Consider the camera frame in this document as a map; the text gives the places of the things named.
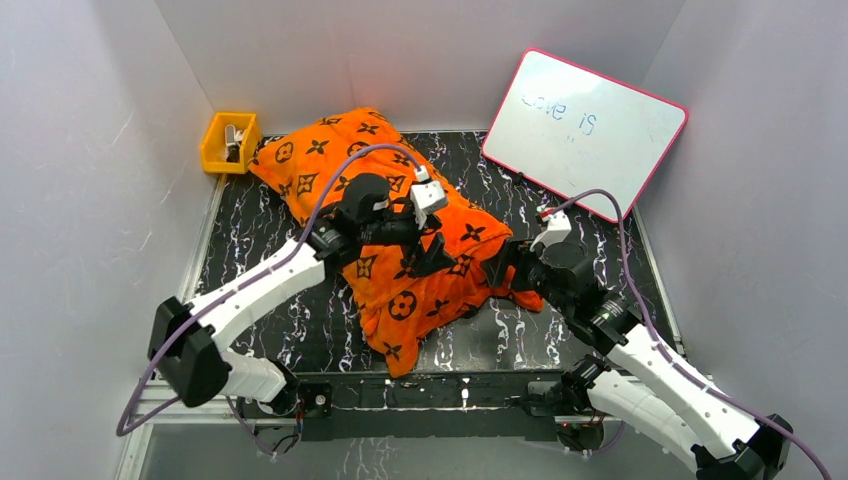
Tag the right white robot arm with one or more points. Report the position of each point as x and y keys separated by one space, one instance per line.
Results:
x=635 y=377

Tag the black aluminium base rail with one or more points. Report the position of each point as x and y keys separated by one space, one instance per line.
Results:
x=537 y=405

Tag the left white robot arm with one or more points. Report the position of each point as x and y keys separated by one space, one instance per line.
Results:
x=190 y=342

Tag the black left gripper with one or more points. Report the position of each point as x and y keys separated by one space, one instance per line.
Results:
x=416 y=235

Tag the pink framed whiteboard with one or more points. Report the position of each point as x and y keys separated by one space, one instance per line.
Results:
x=575 y=131

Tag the yellow plastic bin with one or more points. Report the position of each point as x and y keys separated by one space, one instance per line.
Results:
x=212 y=147

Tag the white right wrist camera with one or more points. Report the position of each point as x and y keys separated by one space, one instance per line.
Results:
x=555 y=228

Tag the orange patterned pillowcase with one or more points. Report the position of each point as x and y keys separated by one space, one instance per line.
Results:
x=354 y=173

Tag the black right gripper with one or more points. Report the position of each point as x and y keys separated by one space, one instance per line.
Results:
x=518 y=254

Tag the white clips in bin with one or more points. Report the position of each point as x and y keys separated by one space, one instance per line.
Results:
x=233 y=143

